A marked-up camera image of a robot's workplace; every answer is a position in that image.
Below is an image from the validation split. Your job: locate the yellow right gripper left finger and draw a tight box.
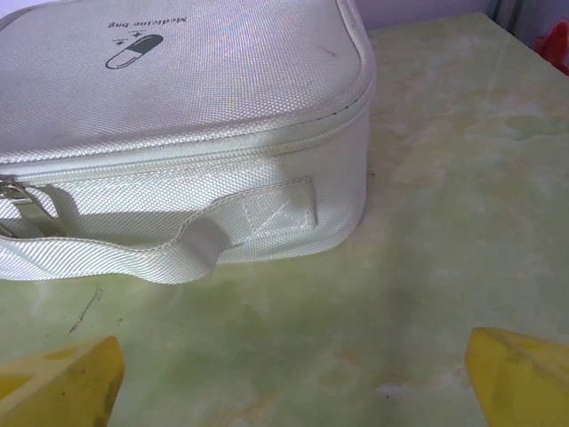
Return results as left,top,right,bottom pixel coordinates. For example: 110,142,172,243
0,335,126,427

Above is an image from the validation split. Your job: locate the aluminium frame post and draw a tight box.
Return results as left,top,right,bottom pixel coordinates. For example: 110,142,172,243
484,0,525,28

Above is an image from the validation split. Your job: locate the white medicine bag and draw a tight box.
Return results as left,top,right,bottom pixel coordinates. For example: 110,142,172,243
0,0,378,286

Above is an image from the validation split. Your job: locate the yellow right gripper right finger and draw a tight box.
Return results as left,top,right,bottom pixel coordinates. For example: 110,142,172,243
464,326,569,427

